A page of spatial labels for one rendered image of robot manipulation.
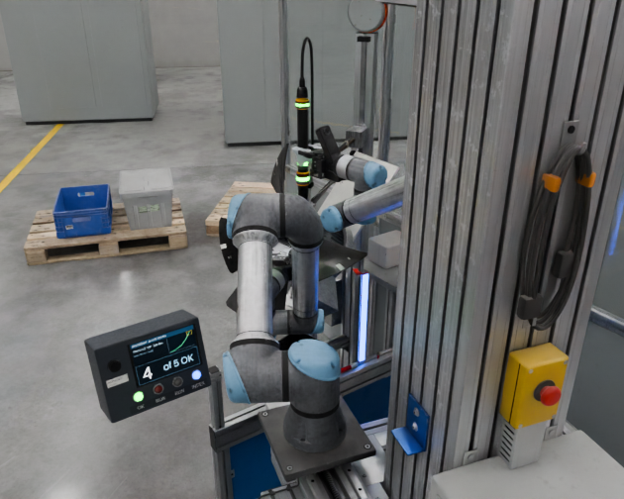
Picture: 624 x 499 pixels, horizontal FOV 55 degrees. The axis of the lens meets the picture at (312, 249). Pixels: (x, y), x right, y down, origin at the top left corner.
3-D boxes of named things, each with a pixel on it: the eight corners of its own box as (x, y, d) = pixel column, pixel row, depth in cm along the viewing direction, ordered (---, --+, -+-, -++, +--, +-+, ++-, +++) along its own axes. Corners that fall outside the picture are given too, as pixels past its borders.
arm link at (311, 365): (342, 413, 135) (344, 364, 130) (282, 415, 135) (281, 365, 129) (338, 380, 146) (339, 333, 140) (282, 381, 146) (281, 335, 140)
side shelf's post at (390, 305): (384, 417, 301) (394, 269, 266) (389, 421, 298) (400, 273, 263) (378, 420, 299) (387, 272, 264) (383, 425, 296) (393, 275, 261)
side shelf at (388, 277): (387, 251, 283) (388, 246, 282) (443, 281, 256) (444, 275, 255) (347, 264, 271) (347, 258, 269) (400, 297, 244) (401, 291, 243)
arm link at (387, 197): (467, 194, 140) (326, 243, 176) (487, 182, 148) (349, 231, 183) (448, 149, 140) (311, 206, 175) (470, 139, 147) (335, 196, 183)
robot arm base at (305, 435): (356, 443, 141) (357, 409, 137) (295, 459, 136) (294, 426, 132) (331, 403, 154) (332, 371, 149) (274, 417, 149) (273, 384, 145)
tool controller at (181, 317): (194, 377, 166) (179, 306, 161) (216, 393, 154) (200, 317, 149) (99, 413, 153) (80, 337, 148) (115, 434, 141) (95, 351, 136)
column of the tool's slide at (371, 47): (348, 381, 327) (360, 31, 250) (363, 384, 325) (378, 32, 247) (345, 388, 322) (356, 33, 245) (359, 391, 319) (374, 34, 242)
